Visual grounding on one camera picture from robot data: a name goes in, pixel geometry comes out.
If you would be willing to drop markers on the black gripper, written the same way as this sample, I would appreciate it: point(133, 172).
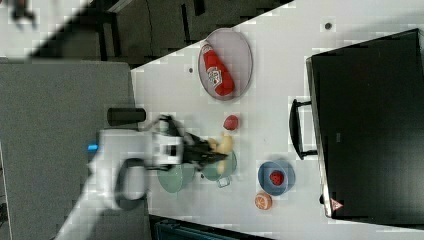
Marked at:
point(195, 149)

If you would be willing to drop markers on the yellow plush banana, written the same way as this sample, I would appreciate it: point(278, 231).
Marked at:
point(225, 146)

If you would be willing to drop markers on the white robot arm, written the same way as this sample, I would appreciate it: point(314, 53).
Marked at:
point(118, 173)

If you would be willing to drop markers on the green oval strainer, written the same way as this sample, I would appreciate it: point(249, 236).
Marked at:
point(176, 178)

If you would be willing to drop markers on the pink plush strawberry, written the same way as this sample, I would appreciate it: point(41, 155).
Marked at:
point(231, 123)

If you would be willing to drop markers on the blue bowl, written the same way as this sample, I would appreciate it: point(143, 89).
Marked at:
point(278, 165)

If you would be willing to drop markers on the red strawberry in bowl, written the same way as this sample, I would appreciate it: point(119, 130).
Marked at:
point(277, 178)

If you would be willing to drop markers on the red ketchup bottle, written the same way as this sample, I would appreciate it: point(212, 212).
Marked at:
point(218, 75)

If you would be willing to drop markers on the orange slice toy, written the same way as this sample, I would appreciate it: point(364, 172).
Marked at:
point(263, 201)

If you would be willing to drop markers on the grey round plate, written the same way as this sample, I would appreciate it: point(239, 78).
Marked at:
point(234, 51)

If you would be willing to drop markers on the black toaster oven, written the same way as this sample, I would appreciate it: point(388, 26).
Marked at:
point(368, 117)

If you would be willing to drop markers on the green cup with handle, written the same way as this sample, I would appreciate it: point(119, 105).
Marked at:
point(222, 180)

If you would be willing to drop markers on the black cylinder post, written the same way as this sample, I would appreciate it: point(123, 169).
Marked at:
point(123, 116)

